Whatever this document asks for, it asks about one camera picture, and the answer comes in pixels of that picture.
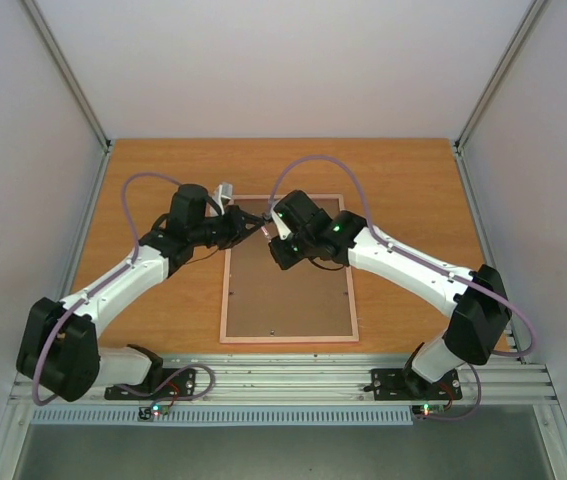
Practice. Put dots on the right aluminium corner post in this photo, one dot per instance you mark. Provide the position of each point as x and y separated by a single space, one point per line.
514 47

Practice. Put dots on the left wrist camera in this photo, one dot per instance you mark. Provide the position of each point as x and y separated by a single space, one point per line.
222 195

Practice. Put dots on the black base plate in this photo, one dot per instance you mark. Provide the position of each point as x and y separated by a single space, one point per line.
389 384
178 382

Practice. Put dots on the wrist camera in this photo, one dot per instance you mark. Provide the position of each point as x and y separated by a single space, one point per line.
275 225
222 195

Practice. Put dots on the left small circuit board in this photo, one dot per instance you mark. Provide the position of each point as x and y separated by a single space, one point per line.
153 412

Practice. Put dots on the grey slotted cable duct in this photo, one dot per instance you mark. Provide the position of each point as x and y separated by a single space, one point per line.
225 416

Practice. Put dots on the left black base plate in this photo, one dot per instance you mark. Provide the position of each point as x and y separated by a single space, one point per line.
178 382

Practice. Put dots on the aluminium rail base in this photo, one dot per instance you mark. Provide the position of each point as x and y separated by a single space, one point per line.
338 379

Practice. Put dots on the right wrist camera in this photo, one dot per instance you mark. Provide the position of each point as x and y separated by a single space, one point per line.
275 225

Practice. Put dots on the small circuit board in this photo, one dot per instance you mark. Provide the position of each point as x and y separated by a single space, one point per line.
427 409
153 412

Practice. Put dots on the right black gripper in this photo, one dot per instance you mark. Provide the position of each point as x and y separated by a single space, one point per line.
283 250

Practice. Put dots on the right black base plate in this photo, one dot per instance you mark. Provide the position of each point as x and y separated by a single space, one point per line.
389 384

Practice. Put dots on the pink picture frame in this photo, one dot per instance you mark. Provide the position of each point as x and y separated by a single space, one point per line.
262 304

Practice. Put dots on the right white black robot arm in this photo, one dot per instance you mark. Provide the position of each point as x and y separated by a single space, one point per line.
473 301

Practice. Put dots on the aluminium corner post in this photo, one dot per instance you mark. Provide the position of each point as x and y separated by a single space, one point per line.
52 46
514 47

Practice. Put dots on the right small circuit board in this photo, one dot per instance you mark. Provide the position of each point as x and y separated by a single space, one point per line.
427 409

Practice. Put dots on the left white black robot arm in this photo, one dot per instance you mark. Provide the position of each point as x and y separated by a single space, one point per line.
60 349

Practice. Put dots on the left aluminium corner post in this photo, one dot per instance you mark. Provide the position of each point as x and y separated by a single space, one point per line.
52 46

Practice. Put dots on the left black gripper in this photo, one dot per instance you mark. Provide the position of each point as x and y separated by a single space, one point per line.
239 229

